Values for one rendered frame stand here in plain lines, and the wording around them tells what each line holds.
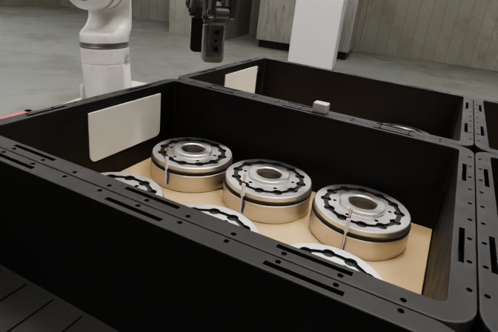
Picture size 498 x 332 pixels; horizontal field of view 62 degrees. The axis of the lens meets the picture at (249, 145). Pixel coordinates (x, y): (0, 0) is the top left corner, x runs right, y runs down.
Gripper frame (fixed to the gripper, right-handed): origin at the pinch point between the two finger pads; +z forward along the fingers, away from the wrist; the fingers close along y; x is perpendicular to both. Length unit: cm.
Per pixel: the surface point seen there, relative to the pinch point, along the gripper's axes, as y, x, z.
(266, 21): -644, 264, 55
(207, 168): 1.7, 0.8, 14.3
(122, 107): -5.3, -8.4, 9.0
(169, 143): -6.6, -2.4, 14.4
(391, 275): 19.9, 14.3, 17.5
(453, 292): 32.0, 6.3, 7.6
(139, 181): 3.8, -7.2, 14.5
